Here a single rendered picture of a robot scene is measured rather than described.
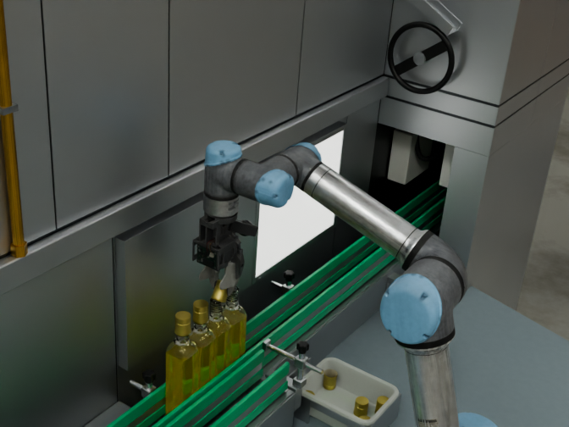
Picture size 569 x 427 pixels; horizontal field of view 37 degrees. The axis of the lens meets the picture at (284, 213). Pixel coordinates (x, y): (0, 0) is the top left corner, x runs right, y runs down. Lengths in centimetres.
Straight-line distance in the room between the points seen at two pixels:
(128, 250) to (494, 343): 123
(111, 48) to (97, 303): 55
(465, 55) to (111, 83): 118
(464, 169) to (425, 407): 108
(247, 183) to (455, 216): 111
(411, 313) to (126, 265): 62
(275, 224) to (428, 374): 78
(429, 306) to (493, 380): 93
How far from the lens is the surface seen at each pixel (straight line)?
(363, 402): 220
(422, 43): 255
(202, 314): 188
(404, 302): 158
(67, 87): 160
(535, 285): 444
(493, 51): 248
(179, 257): 196
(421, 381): 167
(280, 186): 167
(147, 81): 175
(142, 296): 191
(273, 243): 230
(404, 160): 283
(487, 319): 270
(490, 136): 254
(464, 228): 268
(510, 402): 241
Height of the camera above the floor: 222
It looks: 28 degrees down
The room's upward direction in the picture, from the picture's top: 4 degrees clockwise
